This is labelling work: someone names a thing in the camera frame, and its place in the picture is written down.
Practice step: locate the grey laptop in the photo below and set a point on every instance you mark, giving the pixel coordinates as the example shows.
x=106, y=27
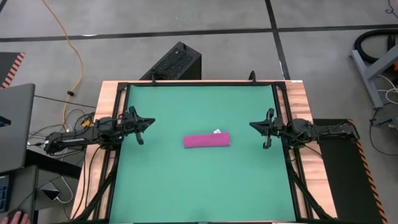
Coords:
x=15, y=124

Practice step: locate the black desk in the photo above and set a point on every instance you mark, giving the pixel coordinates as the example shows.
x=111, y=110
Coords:
x=53, y=163

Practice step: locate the black keyboard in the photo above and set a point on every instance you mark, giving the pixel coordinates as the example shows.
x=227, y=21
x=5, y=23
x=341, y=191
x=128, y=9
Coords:
x=3, y=193

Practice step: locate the person's hand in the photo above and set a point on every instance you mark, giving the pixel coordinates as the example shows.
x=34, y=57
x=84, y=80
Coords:
x=24, y=219

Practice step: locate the large black orange-striped floor mat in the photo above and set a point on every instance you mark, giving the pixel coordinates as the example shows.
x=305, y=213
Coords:
x=339, y=171

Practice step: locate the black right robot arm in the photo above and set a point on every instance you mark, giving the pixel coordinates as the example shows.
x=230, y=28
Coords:
x=329, y=132

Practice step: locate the small black orange-striped floor mat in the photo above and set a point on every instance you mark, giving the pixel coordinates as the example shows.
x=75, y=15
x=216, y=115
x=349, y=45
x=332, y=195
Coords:
x=7, y=67

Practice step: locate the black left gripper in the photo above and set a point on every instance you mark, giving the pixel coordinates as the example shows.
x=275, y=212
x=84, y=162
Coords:
x=126, y=124

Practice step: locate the black metal table frame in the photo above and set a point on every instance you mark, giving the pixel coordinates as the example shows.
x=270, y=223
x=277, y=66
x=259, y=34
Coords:
x=236, y=83

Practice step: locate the black computer tower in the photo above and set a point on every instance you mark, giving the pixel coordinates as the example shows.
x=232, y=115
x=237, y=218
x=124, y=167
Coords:
x=177, y=60

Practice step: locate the grey metal stand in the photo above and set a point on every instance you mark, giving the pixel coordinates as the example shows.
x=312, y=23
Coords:
x=370, y=71

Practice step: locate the green table mat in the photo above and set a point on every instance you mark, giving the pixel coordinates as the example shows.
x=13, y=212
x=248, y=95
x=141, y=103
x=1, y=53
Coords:
x=202, y=186

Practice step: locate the magenta towel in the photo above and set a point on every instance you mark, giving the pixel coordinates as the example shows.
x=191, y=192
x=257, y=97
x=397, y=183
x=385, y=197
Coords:
x=205, y=140

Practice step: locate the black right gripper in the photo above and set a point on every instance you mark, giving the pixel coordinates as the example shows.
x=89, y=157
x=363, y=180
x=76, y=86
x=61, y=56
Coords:
x=276, y=127

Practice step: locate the orange object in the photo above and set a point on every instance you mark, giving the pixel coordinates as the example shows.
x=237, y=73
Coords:
x=395, y=66

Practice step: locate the black computer mouse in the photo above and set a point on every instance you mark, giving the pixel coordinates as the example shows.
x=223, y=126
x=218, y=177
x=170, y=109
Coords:
x=14, y=214

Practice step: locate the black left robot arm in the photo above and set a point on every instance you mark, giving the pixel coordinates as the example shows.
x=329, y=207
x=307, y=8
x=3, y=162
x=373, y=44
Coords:
x=71, y=140

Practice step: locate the black table clamp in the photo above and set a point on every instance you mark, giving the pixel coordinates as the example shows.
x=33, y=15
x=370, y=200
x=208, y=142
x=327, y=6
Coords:
x=252, y=76
x=153, y=78

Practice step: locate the grey cabinet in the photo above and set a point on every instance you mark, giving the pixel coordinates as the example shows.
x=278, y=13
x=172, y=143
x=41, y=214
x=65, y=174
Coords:
x=26, y=186

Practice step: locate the black smartphone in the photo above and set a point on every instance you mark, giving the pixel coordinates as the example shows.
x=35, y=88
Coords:
x=51, y=194

